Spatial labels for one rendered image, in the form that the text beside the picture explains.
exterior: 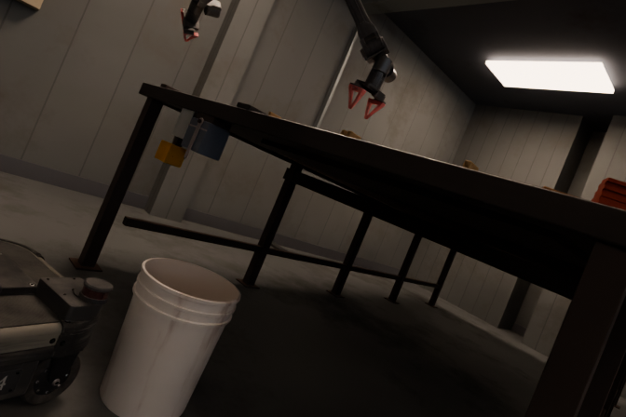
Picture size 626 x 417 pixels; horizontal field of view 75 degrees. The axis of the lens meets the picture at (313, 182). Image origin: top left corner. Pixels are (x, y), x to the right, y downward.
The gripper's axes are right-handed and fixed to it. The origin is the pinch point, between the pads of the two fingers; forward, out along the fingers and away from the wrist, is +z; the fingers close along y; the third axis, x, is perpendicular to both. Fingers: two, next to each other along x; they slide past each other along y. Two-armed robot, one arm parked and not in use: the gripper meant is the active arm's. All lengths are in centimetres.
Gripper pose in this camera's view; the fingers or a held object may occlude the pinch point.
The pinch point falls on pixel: (359, 112)
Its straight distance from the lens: 141.2
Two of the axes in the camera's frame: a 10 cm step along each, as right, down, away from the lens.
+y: -6.5, -2.3, -7.2
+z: -4.5, 8.9, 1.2
